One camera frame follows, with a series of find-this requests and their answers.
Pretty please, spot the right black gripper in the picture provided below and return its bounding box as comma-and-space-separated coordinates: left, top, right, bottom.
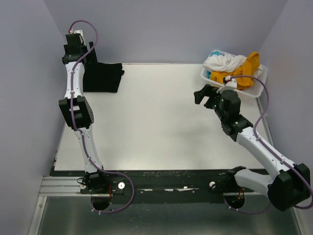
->
195, 84, 227, 121

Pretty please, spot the black t-shirt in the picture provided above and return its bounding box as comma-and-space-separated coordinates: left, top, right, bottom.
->
83, 62, 125, 93

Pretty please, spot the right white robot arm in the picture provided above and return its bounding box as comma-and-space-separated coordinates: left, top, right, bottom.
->
194, 84, 313, 212

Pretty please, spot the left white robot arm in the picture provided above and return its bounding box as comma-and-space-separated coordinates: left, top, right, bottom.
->
58, 30, 109, 193

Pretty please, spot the teal t-shirt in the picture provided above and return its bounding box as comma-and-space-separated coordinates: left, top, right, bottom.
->
206, 50, 222, 79

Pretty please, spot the white t-shirt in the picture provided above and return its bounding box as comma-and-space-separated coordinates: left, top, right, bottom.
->
203, 50, 246, 72

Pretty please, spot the yellow t-shirt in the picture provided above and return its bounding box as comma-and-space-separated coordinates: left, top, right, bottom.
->
210, 51, 260, 90

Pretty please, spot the white plastic laundry basket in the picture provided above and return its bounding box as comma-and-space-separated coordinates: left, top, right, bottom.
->
201, 50, 268, 98

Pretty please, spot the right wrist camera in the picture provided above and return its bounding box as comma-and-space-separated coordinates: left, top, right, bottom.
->
217, 75, 237, 94

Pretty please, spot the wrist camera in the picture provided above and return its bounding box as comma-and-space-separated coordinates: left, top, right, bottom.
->
68, 29, 85, 43
217, 75, 237, 94

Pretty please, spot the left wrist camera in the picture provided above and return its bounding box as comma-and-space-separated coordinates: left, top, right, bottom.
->
68, 29, 85, 43

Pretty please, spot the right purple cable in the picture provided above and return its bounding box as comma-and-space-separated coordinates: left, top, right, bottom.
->
224, 75, 313, 214

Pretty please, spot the purple cable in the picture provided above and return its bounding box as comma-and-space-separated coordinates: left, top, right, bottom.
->
68, 20, 135, 214
224, 75, 313, 214

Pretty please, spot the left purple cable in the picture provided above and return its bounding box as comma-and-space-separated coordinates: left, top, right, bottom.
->
68, 20, 135, 214

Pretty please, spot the black mounting base plate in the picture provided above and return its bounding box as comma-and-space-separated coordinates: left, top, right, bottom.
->
79, 168, 255, 205

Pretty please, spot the aluminium extrusion rail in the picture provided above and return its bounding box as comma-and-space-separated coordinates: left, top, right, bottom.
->
39, 176, 81, 197

